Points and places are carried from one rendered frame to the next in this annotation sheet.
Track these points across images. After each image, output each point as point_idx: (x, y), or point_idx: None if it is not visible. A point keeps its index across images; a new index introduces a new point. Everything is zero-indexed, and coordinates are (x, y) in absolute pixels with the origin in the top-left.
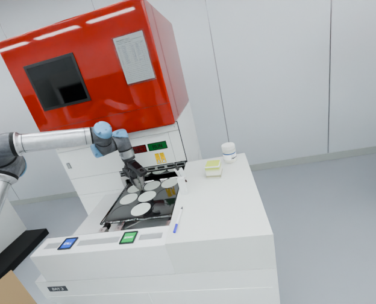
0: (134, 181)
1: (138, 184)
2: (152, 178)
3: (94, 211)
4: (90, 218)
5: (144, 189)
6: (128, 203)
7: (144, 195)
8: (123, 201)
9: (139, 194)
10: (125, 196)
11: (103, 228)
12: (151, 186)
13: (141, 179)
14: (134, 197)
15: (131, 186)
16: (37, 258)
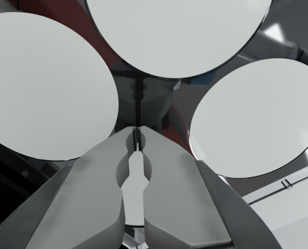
0: (209, 204)
1: (156, 154)
2: None
3: (270, 223)
4: (304, 206)
5: (112, 116)
6: None
7: (182, 19)
8: (296, 134)
9: (188, 92)
10: (244, 169)
11: None
12: (49, 98)
13: (95, 189)
14: (235, 101)
15: (143, 220)
16: None
